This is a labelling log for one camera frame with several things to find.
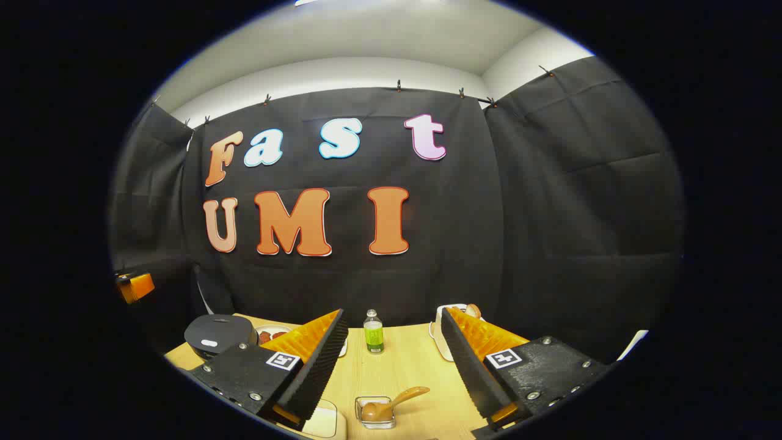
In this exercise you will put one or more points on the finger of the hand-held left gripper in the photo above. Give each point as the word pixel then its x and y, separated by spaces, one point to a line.
pixel 137 287

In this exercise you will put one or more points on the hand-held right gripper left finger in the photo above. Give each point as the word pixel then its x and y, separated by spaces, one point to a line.
pixel 317 373

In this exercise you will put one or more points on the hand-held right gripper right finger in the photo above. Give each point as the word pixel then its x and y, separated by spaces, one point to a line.
pixel 473 379

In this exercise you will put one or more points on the cream tray of rice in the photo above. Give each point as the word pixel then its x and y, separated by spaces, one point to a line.
pixel 324 421

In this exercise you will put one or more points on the wooden spoon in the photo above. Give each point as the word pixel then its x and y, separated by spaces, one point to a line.
pixel 376 410

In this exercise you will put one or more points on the black rice cooker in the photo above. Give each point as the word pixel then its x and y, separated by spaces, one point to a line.
pixel 217 330

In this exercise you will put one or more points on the white toaster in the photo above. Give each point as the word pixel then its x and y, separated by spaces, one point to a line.
pixel 437 335

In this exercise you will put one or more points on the white round plate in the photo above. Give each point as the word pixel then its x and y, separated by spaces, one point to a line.
pixel 269 330

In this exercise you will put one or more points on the green label plastic bottle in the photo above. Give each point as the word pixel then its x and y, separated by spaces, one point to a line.
pixel 373 336

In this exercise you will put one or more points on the toast bread slice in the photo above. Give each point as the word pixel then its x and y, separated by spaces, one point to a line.
pixel 473 310

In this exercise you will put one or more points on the black backdrop cloth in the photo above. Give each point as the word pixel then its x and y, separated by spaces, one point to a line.
pixel 464 244

